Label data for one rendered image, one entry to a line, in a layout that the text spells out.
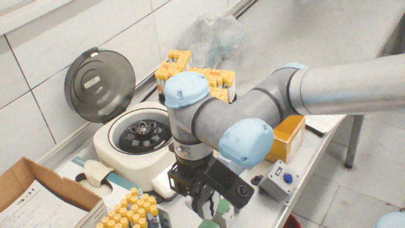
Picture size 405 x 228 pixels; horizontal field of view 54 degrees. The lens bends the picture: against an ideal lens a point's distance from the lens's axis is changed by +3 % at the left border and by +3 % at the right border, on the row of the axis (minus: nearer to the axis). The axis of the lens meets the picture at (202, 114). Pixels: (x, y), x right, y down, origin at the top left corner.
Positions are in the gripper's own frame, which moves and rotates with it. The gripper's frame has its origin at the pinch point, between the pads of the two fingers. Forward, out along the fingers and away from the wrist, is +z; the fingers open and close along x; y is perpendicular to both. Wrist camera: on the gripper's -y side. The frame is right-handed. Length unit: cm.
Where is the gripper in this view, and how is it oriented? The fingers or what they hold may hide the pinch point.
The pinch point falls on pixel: (211, 217)
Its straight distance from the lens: 86.8
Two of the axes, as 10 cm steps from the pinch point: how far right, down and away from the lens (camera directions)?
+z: 0.9, 7.7, 6.3
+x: -5.7, 5.6, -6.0
